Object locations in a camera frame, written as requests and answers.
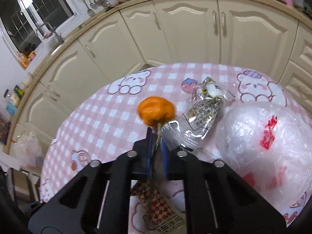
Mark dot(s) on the chrome sink faucet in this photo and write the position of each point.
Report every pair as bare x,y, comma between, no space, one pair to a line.
49,32

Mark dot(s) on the dark window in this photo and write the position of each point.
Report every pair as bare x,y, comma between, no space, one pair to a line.
20,18

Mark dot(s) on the pink checkered tablecloth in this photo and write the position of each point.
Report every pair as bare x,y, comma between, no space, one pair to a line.
99,150

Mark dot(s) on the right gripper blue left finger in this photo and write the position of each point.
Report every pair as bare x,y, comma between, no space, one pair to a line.
149,151

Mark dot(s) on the orange mandarin peel with stem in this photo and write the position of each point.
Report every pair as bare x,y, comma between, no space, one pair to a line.
155,112

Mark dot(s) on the red white checkered wrapper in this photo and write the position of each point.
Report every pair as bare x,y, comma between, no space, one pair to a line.
151,212

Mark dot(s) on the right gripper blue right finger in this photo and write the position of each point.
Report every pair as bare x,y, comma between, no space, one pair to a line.
164,149

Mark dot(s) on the clear foil snack wrapper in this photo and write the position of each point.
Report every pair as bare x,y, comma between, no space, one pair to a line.
191,127

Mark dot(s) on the white red plastic bag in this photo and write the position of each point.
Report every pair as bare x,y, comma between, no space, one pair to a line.
269,146

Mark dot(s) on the cream kitchen cabinets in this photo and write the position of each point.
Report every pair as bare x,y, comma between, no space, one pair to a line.
265,35

